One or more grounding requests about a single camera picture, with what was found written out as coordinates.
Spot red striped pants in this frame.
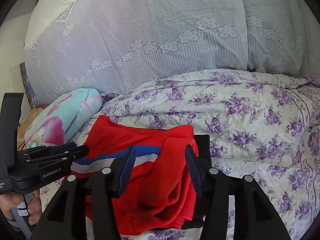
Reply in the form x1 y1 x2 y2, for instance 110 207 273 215
72 115 198 236

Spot person left hand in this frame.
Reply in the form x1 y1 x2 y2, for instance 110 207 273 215
1 190 42 225

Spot folded floral quilt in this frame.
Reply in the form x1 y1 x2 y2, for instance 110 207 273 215
24 88 103 148

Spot blue patterned cloth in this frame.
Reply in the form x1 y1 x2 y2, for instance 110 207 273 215
20 62 39 109

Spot purple floral bedspread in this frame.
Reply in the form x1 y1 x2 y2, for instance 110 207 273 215
39 69 320 240

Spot white lace pillow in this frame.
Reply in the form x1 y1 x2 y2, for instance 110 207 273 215
24 0 319 103

